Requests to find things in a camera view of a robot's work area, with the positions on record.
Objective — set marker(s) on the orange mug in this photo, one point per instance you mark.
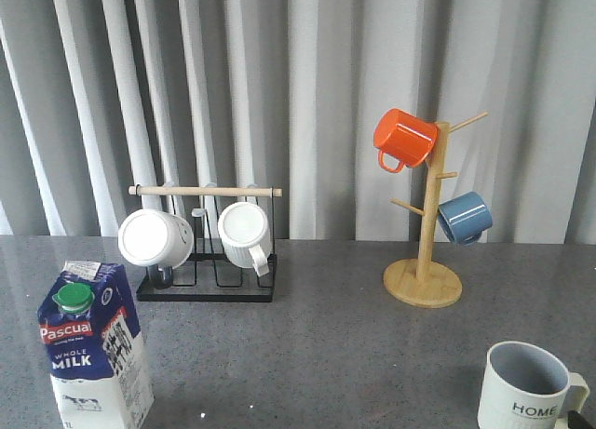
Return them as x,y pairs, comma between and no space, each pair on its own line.
403,140

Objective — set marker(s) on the blue mug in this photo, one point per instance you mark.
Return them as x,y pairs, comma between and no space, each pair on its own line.
464,218

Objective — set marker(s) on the white ribbed mug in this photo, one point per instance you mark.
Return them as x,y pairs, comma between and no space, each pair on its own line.
244,230

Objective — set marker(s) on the white HOME mug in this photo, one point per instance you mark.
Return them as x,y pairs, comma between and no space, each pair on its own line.
526,386

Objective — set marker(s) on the wooden mug tree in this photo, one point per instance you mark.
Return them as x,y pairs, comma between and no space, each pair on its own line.
422,282

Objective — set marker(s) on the blue white milk carton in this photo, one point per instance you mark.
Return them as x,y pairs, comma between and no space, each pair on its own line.
89,326

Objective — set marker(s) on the grey white curtain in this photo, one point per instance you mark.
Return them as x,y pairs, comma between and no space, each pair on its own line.
98,95

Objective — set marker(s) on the white smooth mug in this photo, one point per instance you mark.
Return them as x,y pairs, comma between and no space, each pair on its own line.
148,237

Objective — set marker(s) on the black wire mug rack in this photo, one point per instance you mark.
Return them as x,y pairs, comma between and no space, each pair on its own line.
207,275

